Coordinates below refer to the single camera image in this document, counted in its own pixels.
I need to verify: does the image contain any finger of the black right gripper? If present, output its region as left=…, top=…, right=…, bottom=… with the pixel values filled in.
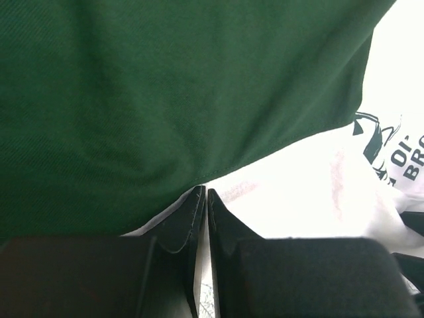
left=400, top=211, right=424, bottom=236
left=392, top=253, right=424, bottom=288

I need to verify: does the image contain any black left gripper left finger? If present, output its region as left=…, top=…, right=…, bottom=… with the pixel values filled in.
left=1, top=186, right=205, bottom=317

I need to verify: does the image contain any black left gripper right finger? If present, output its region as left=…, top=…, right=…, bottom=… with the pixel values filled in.
left=207, top=190, right=421, bottom=317

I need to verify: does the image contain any white green raglan t-shirt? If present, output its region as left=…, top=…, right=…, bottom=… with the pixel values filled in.
left=0, top=0, right=424, bottom=318

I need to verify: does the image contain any floral patterned table mat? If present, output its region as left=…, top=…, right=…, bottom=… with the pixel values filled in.
left=199, top=282, right=216, bottom=318

